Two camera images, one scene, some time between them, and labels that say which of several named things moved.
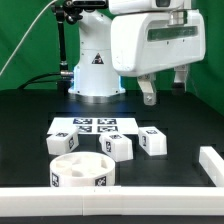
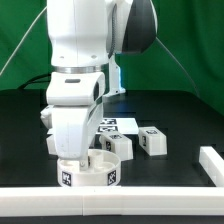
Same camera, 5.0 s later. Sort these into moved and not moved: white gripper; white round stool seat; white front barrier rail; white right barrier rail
Moved: white round stool seat; white gripper
Not moved: white front barrier rail; white right barrier rail
